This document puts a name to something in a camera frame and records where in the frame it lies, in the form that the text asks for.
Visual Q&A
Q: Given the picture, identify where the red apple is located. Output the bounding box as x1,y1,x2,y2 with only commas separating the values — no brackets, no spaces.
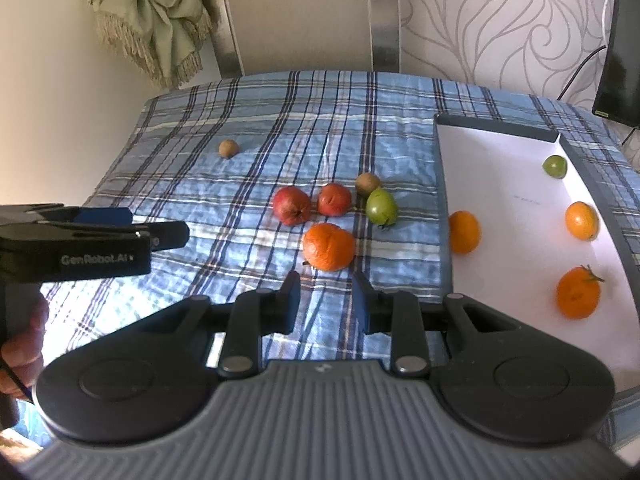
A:
272,185,312,226
318,183,352,217

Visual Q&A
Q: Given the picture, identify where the wrinkled large orange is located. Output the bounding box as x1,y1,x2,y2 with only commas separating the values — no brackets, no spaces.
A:
303,223,355,272

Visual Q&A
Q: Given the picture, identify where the person left hand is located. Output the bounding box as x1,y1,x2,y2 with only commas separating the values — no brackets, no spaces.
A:
1,294,49,388

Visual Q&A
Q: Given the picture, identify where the large stemmed orange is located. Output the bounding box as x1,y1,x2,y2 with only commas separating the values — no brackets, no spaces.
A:
555,266,604,320

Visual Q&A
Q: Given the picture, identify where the black wall television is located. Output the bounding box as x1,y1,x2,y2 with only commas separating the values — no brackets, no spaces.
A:
592,0,640,127

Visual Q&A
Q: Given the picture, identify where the small mandarin orange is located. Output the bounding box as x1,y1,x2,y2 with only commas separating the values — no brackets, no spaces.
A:
449,210,482,255

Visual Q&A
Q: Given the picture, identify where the blue plaid tablecloth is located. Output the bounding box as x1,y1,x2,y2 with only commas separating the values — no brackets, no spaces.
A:
42,70,639,361

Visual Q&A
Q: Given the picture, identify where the grey white cardboard box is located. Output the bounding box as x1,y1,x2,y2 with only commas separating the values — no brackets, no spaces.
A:
434,114,639,392

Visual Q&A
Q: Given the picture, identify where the knotted green curtain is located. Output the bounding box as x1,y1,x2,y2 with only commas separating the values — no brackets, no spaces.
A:
87,0,213,89

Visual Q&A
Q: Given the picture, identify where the black television cable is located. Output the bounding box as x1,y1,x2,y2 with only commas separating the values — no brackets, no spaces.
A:
555,44,608,102

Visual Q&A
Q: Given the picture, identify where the brown kiwi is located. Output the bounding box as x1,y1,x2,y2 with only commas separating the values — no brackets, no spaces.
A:
218,139,241,159
355,172,381,197

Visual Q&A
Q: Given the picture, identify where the green fruit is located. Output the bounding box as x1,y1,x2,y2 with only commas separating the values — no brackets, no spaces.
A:
542,155,568,180
366,188,398,228

